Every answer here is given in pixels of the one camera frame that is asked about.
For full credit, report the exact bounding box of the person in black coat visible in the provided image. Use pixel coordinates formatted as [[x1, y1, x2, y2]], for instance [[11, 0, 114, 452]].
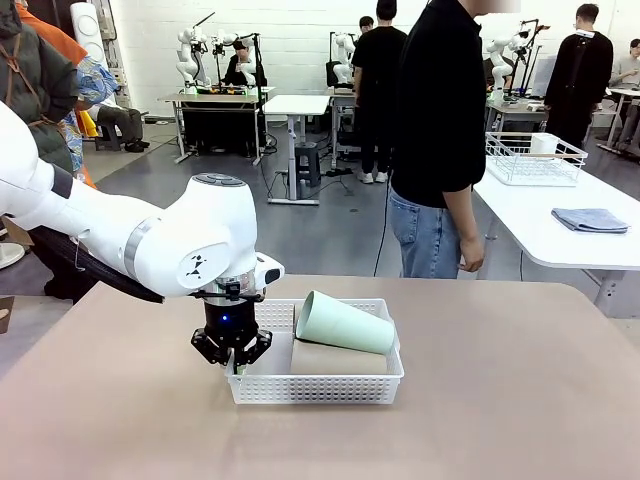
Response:
[[543, 3, 615, 149]]

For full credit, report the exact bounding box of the black base robot workbench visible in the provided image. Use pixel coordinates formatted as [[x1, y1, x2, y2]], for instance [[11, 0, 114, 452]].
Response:
[[158, 85, 277, 166]]

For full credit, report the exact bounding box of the white wire dish rack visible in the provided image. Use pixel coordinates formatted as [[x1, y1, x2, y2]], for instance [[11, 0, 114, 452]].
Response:
[[484, 132, 589, 188]]

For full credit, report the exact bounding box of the blue grey cloth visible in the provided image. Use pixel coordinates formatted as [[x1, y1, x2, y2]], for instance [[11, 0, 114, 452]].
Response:
[[551, 207, 630, 235]]

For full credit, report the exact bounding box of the person in dark green vest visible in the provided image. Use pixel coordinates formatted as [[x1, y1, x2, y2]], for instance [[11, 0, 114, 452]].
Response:
[[0, 0, 101, 304]]

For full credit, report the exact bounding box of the standing person in black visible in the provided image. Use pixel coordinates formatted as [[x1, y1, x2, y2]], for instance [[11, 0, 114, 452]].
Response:
[[351, 0, 409, 184]]

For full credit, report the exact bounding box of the black hanging cable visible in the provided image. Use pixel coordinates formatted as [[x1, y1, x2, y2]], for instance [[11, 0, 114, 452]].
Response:
[[373, 182, 394, 278]]

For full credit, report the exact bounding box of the white rounded table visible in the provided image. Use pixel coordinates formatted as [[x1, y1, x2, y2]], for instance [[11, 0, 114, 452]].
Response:
[[472, 149, 640, 319]]

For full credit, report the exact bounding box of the person in white shirt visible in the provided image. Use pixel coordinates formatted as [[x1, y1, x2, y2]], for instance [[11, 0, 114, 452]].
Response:
[[87, 94, 151, 154]]

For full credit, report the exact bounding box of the person in black shirt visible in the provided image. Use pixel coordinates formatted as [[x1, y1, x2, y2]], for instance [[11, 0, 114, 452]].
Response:
[[387, 0, 489, 280]]

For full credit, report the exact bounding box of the seated person in black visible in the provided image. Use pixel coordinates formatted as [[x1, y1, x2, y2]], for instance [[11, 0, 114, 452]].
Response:
[[222, 39, 254, 87]]

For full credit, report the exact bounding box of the white standing desk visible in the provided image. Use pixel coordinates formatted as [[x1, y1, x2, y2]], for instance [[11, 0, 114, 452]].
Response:
[[262, 94, 331, 206]]

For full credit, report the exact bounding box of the white board panel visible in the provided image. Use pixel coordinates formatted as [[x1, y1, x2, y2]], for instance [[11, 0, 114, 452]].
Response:
[[530, 55, 559, 97]]

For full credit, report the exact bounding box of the person's right hand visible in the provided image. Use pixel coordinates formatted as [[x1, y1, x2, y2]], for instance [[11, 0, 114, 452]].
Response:
[[458, 237, 487, 274]]

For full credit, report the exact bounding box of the seated person in grey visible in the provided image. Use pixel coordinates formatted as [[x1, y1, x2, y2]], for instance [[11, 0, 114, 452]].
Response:
[[612, 38, 640, 89]]

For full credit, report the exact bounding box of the person's right forearm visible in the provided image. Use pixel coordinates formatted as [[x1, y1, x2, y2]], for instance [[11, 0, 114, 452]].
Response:
[[443, 189, 484, 246]]

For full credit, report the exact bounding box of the grey plastic stool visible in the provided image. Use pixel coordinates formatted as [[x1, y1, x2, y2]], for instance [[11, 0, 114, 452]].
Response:
[[293, 142, 321, 189]]

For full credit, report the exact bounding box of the black cable sleeve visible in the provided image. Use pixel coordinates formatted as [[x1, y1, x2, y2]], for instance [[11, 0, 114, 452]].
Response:
[[29, 225, 166, 304]]

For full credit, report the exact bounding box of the white desk with legs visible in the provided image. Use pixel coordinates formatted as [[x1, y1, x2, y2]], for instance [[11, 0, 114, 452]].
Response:
[[597, 87, 640, 162]]

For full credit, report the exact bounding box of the person in orange and blue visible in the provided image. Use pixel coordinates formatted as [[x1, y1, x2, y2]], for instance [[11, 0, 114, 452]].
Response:
[[14, 0, 120, 190]]

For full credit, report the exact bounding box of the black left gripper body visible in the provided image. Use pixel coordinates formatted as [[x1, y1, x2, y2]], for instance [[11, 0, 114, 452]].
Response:
[[202, 299, 259, 350]]

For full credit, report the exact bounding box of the brown paper cup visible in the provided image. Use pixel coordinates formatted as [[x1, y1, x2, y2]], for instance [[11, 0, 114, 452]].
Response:
[[290, 339, 389, 375]]

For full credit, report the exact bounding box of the white round stand base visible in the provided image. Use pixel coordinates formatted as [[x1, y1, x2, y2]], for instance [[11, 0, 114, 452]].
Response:
[[0, 243, 26, 270]]

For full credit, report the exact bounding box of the dark low stool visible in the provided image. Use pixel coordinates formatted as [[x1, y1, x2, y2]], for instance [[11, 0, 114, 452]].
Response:
[[94, 119, 124, 152]]

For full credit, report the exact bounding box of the white cup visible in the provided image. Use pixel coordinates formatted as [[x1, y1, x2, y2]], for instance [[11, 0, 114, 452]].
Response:
[[529, 133, 559, 156]]

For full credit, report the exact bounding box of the white perforated plastic basket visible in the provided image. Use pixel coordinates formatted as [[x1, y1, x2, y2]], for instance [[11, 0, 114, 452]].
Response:
[[224, 298, 405, 407]]

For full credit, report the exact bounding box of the pale green cup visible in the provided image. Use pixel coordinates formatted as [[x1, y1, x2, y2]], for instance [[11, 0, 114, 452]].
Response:
[[294, 290, 396, 356]]

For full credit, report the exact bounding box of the black camera stand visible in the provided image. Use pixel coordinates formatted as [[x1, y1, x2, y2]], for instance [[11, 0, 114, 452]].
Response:
[[251, 32, 269, 161]]

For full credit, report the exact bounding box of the grey workbench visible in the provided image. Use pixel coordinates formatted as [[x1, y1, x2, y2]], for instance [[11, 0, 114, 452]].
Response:
[[328, 87, 396, 171]]

